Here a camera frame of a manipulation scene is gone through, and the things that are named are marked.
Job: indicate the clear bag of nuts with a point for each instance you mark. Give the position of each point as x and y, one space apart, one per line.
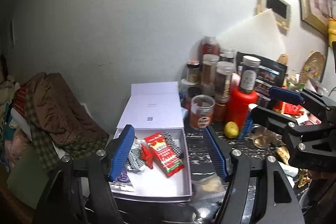
207 188

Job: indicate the small framed chalkboard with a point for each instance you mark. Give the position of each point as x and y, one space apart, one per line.
280 8

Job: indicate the dark labelled jar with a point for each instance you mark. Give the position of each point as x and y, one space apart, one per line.
249 74

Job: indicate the purple silver snack packet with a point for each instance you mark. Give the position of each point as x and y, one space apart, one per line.
122 183

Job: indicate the black white striped sock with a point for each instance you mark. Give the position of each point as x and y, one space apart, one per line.
134 161

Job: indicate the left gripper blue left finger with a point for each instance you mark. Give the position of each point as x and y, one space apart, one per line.
62 200

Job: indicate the open white gift box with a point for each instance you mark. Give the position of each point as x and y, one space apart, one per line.
154 110

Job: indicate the yellow kettle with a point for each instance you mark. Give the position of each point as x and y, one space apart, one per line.
331 31

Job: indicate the red spice jar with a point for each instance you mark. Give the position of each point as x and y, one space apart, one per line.
219 112

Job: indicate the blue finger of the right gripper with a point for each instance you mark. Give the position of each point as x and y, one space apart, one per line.
280 94

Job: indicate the red plastic canister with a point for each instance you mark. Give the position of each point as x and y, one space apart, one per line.
237 106

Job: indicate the brown clothes pile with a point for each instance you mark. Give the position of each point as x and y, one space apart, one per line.
57 120

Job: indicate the yellow lemon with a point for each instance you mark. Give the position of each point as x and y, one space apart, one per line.
231 130

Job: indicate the round woven basket tray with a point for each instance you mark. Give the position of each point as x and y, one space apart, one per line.
312 68

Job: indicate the clear jar orange label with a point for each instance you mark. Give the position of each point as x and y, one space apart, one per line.
201 111

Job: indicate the blue effervescent tablet tube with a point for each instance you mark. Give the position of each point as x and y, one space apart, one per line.
248 123

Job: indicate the large red snack packet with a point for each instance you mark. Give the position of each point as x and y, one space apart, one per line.
168 162

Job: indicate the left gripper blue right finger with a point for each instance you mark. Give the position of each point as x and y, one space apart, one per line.
274 201

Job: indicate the black white checkered cloth roll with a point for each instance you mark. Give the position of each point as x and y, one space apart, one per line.
172 145

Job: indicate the small red gold snack packet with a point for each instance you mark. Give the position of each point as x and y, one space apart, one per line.
146 156

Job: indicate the glass measuring mug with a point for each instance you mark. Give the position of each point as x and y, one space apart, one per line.
262 137

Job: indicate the black standing pouch bag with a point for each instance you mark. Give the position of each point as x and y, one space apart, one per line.
270 73

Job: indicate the tall jar of seeds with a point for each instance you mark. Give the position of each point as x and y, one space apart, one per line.
223 77

